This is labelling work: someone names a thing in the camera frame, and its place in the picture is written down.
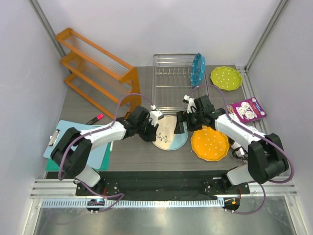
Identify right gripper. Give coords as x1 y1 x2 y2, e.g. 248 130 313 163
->
175 109 204 134

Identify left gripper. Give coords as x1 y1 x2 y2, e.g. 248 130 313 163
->
136 118 158 142

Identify cream and blue plate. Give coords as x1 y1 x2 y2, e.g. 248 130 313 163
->
153 115 188 151

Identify orange dotted plate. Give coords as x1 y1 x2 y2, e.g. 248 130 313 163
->
191 126 230 162

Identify blue dotted plate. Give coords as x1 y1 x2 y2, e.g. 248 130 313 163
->
190 53 206 88

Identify green dotted plate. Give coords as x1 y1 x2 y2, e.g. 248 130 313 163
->
210 66 243 91

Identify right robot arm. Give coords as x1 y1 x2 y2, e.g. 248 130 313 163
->
174 95 290 193

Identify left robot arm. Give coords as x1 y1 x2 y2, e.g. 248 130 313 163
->
50 105 164 195

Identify orange wooden shelf rack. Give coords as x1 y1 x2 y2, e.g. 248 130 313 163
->
55 28 142 118

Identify pink black highlighter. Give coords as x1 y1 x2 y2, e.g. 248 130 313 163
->
86 114 104 125

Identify green folder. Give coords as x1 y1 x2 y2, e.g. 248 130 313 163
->
45 124 113 171

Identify light blue clipboard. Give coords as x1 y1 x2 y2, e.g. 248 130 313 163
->
43 119 112 170

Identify white headphones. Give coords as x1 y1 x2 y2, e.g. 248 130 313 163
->
229 139 245 157

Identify purple book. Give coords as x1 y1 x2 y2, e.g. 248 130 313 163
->
227 97 267 124

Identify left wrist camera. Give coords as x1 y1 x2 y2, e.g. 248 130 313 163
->
149 105 164 126

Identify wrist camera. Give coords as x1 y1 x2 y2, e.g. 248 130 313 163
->
149 105 164 126
183 95 197 114

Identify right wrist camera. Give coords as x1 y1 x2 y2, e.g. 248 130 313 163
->
183 95 197 114

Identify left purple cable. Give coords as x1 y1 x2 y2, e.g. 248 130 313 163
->
58 93 157 213

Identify purple cable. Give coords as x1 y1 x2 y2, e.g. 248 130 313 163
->
187 85 295 215
58 93 157 213

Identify metal wire dish rack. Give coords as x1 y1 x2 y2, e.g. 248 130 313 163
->
152 53 196 115

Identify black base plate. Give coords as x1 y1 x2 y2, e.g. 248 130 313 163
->
46 170 252 200

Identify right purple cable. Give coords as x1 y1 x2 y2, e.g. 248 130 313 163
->
187 85 295 215

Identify black cable bundle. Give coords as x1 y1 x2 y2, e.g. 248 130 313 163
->
232 148 250 162

